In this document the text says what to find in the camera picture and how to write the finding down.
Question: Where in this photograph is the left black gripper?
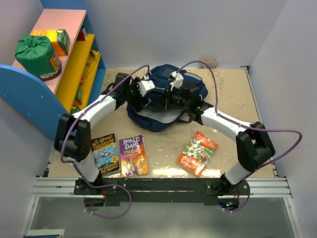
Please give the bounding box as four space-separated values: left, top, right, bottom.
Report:
123 78 151 112

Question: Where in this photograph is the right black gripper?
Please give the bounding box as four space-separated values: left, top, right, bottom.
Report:
155 85 190 111

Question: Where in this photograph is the navy blue school backpack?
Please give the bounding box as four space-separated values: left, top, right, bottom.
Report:
126 64 208 132

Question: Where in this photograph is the Roald Dahl Charlie book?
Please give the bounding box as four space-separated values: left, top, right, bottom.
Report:
119 135 149 178

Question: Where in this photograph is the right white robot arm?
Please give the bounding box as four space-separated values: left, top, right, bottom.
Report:
158 82 275 195

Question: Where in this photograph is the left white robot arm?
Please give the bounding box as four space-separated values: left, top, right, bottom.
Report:
54 73 155 194

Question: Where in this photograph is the yellow snack bag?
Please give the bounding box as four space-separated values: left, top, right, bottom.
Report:
80 49 100 84

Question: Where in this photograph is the green box on lower shelf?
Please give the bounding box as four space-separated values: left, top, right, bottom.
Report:
73 86 84 106

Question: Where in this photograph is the blue pink yellow shelf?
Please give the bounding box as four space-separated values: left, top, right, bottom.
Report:
0 0 106 139

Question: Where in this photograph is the orange 78-storey treehouse book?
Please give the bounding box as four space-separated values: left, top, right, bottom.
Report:
177 131 218 177

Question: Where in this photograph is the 169-storey treehouse book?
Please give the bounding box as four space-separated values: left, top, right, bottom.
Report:
91 133 121 176

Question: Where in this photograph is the small box on yellow shelf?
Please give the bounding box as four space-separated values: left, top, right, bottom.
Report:
77 27 87 41

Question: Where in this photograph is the yellow green carton box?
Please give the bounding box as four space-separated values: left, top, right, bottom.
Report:
31 29 71 56

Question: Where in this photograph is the green wrapped round package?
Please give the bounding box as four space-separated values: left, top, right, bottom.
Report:
15 35 62 81

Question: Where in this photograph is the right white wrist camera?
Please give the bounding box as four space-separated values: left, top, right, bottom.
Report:
169 71 184 91

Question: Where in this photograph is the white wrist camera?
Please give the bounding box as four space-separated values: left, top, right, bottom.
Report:
169 71 184 91
138 74 155 97

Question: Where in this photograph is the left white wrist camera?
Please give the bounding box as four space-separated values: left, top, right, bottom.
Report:
138 74 155 97

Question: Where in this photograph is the small box at back wall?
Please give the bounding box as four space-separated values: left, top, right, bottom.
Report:
199 59 218 69

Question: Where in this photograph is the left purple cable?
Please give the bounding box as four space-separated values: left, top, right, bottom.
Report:
60 64 151 220

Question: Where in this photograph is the purple cable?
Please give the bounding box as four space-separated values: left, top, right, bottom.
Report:
60 64 151 220
177 60 303 214

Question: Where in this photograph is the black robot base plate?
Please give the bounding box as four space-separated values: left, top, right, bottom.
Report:
74 177 250 206

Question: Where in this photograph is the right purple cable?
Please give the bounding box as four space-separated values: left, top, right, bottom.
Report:
177 60 303 214

